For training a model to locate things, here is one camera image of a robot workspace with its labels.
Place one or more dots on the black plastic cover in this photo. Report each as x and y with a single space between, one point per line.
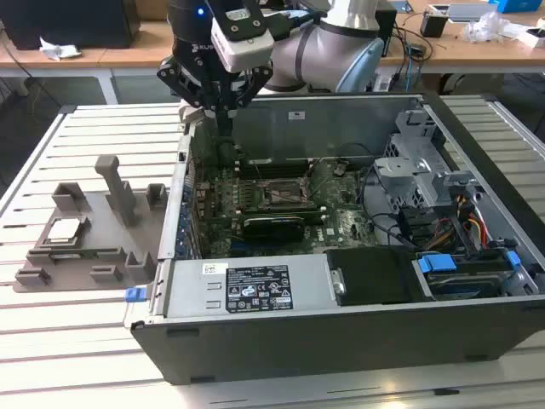
370 277

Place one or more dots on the blue box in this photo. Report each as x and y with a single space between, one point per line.
517 5

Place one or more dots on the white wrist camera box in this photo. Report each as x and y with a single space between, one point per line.
242 47

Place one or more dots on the open black PC case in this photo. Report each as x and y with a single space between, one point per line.
298 353

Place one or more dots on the CPU with silver top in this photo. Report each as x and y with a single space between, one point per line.
64 230

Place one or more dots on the wooden desk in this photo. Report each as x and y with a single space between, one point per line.
468 53
140 47
25 59

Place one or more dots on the blue case latch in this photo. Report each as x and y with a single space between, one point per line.
135 295

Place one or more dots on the small blue clip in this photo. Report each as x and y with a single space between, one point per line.
513 258

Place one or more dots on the blue disk carrier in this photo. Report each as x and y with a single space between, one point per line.
436 263

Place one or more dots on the crumpled white paper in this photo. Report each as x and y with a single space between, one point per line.
59 49

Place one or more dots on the hard disk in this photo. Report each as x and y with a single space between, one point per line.
460 285

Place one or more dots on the grey tray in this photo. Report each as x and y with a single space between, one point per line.
472 12

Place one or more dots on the blue book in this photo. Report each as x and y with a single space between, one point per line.
400 6

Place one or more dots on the silver power supply with label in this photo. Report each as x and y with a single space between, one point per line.
191 289

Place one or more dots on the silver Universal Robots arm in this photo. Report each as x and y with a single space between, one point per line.
323 42

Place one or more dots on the white power adapter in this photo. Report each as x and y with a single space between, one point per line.
382 83

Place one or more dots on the crumpled clear plastic bag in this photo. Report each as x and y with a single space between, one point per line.
487 27

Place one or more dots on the CPU socket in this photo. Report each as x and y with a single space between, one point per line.
283 194

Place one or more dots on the small black device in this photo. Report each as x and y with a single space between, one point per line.
417 50

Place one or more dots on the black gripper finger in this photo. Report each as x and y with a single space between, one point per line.
187 83
255 83

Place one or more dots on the black graphics card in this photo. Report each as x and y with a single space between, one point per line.
272 228

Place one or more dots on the black RAM slot bank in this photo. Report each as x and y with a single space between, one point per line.
272 168
277 209

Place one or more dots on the grey parts rack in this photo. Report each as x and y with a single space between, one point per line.
106 238

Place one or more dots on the silver metal drive cage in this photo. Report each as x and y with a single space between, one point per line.
409 170

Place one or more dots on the large black box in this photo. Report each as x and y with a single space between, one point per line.
64 21

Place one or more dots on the green motherboard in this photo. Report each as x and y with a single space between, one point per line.
340 221

